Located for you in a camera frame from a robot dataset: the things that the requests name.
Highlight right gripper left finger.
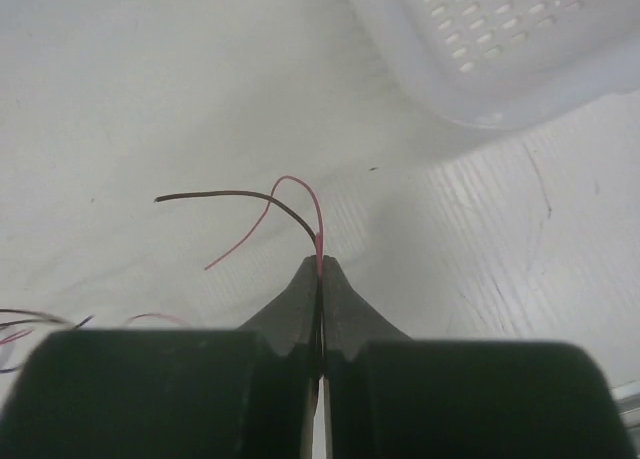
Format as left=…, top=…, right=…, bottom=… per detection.
left=239, top=256, right=320, bottom=458

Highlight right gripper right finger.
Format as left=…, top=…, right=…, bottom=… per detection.
left=319, top=256, right=410, bottom=458

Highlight bundle of thin wires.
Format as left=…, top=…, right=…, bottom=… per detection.
left=0, top=175, right=326, bottom=375

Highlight right white perforated basket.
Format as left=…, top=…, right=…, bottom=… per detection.
left=350, top=0, right=639, bottom=130

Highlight aluminium mounting rail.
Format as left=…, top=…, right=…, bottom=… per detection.
left=611, top=381, right=640, bottom=426

